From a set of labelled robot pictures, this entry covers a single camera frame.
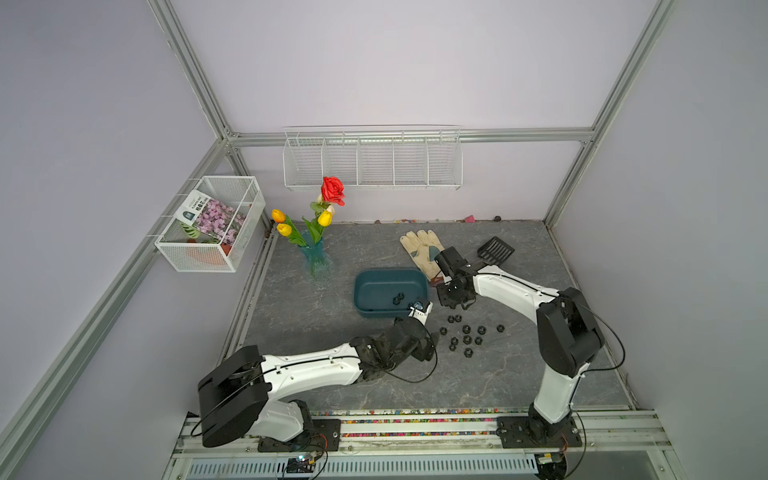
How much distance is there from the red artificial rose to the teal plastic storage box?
319 mm

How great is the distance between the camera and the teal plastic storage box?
0.98 meters

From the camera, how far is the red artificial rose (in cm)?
77
